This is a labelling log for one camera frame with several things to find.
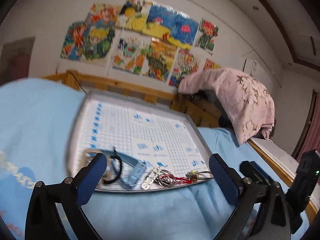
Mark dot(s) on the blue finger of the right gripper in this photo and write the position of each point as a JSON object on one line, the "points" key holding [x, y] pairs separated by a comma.
{"points": [[261, 173], [247, 170]]}

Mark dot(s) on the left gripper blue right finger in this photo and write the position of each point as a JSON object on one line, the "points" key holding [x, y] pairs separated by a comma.
{"points": [[258, 208]]}

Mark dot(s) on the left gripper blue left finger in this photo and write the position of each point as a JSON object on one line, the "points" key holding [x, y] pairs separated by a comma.
{"points": [[43, 220]]}

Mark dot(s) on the silver wire bangles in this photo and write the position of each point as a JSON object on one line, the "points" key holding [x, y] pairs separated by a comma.
{"points": [[166, 179]]}

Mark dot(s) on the beige hair claw clip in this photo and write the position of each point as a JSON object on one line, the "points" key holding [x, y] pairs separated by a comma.
{"points": [[93, 165]]}

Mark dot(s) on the blue smart watch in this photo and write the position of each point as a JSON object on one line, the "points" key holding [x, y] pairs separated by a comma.
{"points": [[128, 169]]}

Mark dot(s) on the silver hair clip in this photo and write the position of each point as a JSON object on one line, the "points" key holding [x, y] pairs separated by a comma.
{"points": [[150, 179]]}

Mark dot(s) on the white mattress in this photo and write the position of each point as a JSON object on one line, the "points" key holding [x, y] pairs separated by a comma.
{"points": [[281, 162]]}

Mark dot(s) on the pink curtain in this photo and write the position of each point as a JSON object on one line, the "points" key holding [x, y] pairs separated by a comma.
{"points": [[313, 138]]}

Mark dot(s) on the pink floral blanket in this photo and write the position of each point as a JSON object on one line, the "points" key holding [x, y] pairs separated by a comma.
{"points": [[246, 101]]}

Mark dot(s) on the white air conditioner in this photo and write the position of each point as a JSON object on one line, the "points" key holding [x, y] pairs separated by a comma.
{"points": [[255, 70]]}

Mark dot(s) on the light blue bed sheet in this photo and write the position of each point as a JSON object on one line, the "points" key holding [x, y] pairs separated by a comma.
{"points": [[37, 117]]}

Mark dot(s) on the orange character drawing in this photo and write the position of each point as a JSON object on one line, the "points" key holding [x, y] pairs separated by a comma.
{"points": [[209, 64]]}

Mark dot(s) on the red doodle drawing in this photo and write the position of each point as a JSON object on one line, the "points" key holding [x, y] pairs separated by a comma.
{"points": [[185, 64]]}

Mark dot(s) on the orange landscape drawing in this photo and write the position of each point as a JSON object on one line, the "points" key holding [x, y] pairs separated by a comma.
{"points": [[159, 58]]}

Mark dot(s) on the red haired character drawing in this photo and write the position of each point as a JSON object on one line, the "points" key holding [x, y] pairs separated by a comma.
{"points": [[207, 34]]}

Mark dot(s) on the fish and cup drawing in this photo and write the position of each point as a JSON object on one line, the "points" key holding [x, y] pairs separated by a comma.
{"points": [[129, 55]]}

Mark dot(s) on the brown wooden door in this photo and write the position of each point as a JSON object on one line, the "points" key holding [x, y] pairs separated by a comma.
{"points": [[15, 59]]}

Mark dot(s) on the blue ocean drawing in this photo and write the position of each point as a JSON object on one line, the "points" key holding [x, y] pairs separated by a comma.
{"points": [[170, 25]]}

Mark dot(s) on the mermaid drawing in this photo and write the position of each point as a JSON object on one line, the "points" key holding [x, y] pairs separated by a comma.
{"points": [[73, 45]]}

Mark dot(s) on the blond boy drawing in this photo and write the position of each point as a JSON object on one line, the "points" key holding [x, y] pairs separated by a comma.
{"points": [[97, 45]]}

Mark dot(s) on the yellow moon drawing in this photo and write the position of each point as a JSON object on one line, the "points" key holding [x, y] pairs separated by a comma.
{"points": [[133, 15]]}

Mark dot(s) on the orange haired girl drawing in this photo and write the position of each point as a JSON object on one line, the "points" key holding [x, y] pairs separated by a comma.
{"points": [[101, 14]]}

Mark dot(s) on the wooden bed frame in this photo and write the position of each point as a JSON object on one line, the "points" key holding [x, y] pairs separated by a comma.
{"points": [[201, 115]]}

